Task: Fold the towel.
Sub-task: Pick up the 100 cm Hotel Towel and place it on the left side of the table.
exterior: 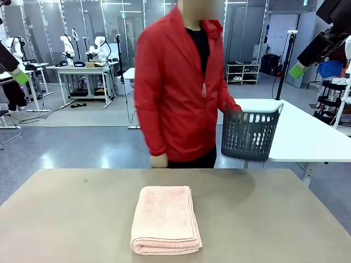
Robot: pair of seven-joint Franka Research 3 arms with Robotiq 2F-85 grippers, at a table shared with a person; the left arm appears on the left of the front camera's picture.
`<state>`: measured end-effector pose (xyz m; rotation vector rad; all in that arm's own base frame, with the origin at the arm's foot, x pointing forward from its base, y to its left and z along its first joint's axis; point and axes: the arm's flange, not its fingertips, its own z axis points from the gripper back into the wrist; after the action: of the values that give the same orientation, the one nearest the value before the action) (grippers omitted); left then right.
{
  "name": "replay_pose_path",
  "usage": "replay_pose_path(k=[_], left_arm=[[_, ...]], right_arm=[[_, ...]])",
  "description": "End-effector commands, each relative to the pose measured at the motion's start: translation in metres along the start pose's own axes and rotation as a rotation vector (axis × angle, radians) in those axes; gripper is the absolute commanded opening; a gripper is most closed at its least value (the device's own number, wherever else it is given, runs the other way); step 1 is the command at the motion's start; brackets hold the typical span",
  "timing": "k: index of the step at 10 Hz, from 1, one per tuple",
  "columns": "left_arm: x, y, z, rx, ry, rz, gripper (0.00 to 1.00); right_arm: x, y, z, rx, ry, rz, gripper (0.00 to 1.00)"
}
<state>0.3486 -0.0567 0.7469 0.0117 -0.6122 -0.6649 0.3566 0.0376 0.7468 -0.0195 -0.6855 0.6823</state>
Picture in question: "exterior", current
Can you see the person's right forearm red sleeve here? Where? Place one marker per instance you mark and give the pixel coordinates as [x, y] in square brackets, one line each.
[156, 137]

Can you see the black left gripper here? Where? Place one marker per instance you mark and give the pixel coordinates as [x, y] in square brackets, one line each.
[6, 60]

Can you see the red hooded jacket torso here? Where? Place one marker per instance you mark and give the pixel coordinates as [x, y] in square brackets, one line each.
[175, 96]

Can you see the thin black tripod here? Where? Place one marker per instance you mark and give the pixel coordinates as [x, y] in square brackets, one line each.
[120, 63]

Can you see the large white table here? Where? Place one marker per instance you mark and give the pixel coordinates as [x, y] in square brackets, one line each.
[301, 137]

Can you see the dark grey perforated plastic basket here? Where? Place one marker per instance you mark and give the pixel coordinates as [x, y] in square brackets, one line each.
[246, 153]

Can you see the person's right hand beige glove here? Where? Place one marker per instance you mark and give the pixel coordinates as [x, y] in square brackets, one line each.
[159, 161]

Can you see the white stand leg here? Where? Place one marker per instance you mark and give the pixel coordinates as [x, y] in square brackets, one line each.
[340, 109]

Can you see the white shoe rack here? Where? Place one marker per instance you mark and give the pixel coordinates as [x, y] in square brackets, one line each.
[244, 72]

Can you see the white desk with black items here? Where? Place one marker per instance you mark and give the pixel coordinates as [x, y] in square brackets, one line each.
[37, 69]

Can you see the blue cap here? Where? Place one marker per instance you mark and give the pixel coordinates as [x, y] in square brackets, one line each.
[61, 63]

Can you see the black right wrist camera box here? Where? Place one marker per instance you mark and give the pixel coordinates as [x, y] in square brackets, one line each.
[337, 11]

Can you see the pink terry towel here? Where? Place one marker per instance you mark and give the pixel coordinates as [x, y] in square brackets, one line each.
[164, 219]

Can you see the black tripod with white light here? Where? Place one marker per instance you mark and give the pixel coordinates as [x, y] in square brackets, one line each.
[285, 65]

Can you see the black utility cart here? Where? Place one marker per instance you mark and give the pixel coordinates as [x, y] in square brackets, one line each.
[330, 96]

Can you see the person's left hand beige glove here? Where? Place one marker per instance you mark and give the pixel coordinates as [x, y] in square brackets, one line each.
[244, 117]

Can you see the black t-shirt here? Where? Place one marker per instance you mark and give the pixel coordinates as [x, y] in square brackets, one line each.
[201, 46]

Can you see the grey open door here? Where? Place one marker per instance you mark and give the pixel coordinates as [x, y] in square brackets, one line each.
[304, 27]

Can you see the blue cloth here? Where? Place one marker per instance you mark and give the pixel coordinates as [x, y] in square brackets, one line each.
[330, 69]

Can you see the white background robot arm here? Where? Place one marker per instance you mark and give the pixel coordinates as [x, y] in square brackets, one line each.
[68, 46]
[100, 46]
[15, 46]

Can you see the small white table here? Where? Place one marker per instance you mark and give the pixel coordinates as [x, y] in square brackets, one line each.
[129, 74]

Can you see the white desk with crossbar frame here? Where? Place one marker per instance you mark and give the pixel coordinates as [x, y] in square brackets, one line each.
[82, 69]

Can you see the cardboard box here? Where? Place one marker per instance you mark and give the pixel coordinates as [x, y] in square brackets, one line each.
[94, 64]

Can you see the black trousers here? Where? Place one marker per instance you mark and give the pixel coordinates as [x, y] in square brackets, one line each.
[197, 160]

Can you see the clothes rack with coats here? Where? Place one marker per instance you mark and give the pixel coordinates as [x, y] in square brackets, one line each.
[338, 56]

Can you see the person's left forearm red sleeve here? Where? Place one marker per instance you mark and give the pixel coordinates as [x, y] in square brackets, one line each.
[227, 101]

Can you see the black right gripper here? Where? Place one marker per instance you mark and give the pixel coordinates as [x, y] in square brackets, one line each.
[323, 46]

